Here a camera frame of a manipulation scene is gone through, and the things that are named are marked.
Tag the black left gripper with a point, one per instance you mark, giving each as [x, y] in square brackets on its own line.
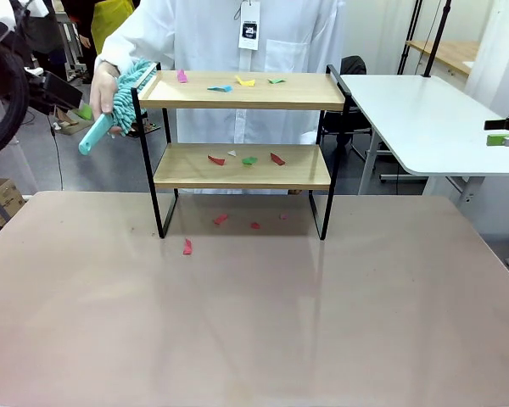
[59, 91]

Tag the teal chenille duster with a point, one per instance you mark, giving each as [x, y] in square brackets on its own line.
[127, 97]

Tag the person's right forearm white sleeve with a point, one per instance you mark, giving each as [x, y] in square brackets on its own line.
[127, 46]

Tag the two-tier wood and black shelf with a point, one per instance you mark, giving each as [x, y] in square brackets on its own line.
[237, 103]

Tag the person's right hand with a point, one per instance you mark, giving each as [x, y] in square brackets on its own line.
[99, 89]

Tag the green object on floor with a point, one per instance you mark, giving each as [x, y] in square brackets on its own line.
[85, 112]

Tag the person in dark clothes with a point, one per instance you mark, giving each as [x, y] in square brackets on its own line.
[46, 34]

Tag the white side table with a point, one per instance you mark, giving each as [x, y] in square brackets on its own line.
[428, 118]

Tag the person in black top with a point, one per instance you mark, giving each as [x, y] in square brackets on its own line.
[78, 17]

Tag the person in yellow apron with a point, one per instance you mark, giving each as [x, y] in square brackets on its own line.
[110, 21]

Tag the wooden background table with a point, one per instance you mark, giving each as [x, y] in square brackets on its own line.
[449, 51]

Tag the black stand pole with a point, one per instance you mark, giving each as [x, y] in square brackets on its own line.
[439, 38]

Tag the cardboard box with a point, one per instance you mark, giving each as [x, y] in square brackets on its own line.
[6, 195]

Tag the black tripod stand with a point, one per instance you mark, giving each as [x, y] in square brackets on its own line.
[411, 34]

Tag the blue paper scrap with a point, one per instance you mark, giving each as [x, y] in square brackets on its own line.
[220, 88]

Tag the black office chair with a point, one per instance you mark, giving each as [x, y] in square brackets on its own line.
[353, 65]

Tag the person in white lab coat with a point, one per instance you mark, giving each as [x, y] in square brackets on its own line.
[220, 34]

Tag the red paper scrap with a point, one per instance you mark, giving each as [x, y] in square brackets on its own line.
[216, 160]
[255, 225]
[220, 219]
[277, 158]

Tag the yellow paper scrap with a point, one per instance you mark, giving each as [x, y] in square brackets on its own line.
[245, 81]

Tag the white hanging name badge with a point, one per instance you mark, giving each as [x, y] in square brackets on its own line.
[249, 38]

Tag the long pink-red paper scrap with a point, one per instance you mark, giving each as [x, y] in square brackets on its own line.
[188, 246]

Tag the green paper scrap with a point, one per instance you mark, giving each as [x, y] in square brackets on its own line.
[276, 80]
[250, 160]

